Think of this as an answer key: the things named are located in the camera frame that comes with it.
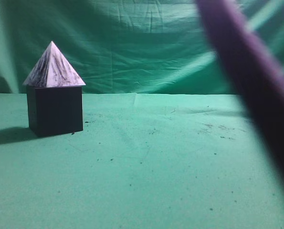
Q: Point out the white marbled square pyramid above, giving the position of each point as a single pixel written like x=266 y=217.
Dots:
x=53 y=70

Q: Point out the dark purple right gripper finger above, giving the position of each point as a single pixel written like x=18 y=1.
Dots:
x=254 y=72

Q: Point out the green backdrop cloth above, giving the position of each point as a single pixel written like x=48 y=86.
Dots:
x=116 y=46

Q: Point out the dark purple cube block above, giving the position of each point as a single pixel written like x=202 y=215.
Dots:
x=55 y=110

